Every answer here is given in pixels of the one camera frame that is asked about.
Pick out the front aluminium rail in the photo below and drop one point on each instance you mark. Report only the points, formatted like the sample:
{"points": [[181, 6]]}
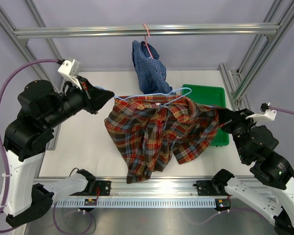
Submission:
{"points": [[163, 187]]}

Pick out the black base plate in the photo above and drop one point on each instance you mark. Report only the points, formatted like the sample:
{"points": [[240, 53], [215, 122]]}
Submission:
{"points": [[206, 188], [101, 188]]}

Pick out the brown red plaid shirt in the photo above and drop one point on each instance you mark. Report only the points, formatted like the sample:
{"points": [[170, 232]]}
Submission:
{"points": [[148, 135]]}

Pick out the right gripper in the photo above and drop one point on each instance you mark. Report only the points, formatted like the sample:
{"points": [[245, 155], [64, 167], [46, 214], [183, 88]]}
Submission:
{"points": [[237, 116]]}

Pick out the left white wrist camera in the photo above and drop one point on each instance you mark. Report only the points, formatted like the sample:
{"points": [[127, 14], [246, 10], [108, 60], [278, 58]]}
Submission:
{"points": [[69, 70]]}

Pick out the white slotted cable duct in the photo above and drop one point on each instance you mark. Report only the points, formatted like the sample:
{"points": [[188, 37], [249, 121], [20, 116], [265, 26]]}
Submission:
{"points": [[136, 203]]}

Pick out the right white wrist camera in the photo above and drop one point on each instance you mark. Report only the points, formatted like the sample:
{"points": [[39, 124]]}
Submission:
{"points": [[266, 114]]}

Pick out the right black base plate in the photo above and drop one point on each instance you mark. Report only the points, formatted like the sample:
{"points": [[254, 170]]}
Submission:
{"points": [[206, 188]]}

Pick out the blue checked shirt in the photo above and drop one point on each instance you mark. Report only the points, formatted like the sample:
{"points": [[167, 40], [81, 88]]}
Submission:
{"points": [[151, 73]]}

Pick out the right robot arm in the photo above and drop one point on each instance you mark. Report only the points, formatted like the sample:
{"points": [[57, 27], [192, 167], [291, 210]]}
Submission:
{"points": [[255, 146]]}

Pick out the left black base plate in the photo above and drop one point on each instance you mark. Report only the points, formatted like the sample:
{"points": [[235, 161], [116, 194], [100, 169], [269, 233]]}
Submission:
{"points": [[101, 188]]}

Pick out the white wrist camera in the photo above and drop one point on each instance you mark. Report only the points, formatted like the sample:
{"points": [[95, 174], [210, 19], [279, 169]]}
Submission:
{"points": [[69, 70], [266, 114]]}

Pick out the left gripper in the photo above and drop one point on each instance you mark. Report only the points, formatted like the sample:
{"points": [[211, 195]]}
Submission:
{"points": [[96, 96]]}

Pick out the aluminium frame top rail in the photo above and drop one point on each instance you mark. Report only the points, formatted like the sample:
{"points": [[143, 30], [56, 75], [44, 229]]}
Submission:
{"points": [[149, 30]]}

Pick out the light blue wire hanger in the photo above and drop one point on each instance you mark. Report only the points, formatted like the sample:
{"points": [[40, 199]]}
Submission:
{"points": [[169, 96]]}

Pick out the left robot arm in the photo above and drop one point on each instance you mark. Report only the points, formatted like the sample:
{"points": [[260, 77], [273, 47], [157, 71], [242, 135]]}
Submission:
{"points": [[25, 141]]}

